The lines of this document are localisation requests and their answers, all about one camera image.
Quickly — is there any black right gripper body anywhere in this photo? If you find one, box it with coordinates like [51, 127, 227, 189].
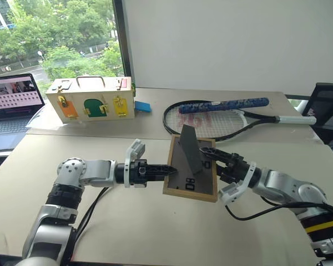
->
[221, 152, 253, 185]

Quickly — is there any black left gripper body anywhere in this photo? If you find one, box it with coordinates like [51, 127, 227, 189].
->
[129, 159, 150, 189]

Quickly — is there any wooden picture frame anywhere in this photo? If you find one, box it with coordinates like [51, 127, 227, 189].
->
[162, 124, 219, 203]

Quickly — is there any black tennis racket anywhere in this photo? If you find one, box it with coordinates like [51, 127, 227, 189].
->
[162, 99, 317, 141]

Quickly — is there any blue patterned grip stick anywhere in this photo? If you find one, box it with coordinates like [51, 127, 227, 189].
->
[178, 97, 270, 115]

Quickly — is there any blue block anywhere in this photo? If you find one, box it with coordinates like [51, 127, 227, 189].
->
[134, 100, 152, 113]

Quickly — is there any wooden lock box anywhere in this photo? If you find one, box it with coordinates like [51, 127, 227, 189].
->
[45, 75, 137, 124]

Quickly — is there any black chair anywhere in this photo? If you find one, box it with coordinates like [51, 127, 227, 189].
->
[301, 82, 333, 145]

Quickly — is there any open laptop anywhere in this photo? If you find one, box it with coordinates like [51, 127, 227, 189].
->
[0, 73, 47, 152]

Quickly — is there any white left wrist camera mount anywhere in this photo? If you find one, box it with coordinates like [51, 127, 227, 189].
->
[124, 139, 147, 189]

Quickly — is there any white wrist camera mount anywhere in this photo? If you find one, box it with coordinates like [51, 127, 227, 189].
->
[124, 139, 147, 189]
[218, 162, 258, 206]

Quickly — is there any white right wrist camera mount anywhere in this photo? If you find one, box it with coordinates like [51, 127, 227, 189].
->
[218, 162, 258, 206]

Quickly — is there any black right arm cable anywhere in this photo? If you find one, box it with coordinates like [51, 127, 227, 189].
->
[224, 197, 333, 222]

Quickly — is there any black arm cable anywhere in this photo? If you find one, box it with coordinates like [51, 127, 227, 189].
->
[224, 197, 333, 222]
[70, 186, 113, 262]

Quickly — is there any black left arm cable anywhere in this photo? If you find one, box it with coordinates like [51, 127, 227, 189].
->
[70, 186, 113, 262]

